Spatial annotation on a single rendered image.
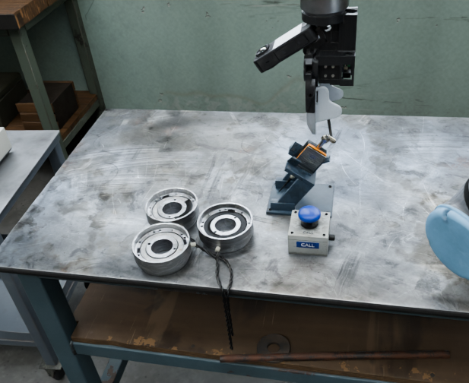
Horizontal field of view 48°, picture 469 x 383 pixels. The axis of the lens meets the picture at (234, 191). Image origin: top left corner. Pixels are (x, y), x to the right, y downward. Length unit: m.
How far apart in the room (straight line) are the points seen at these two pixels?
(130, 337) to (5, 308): 0.75
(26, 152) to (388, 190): 1.04
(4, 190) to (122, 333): 0.54
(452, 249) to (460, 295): 0.18
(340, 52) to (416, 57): 1.68
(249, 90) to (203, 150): 1.44
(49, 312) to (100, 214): 0.23
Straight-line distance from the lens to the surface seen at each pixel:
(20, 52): 2.39
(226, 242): 0.96
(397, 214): 1.07
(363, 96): 2.64
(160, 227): 1.02
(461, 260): 0.78
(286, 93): 2.66
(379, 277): 0.95
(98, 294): 1.33
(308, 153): 1.00
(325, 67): 0.90
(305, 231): 0.95
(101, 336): 1.24
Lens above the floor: 1.49
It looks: 38 degrees down
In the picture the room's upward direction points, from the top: 6 degrees counter-clockwise
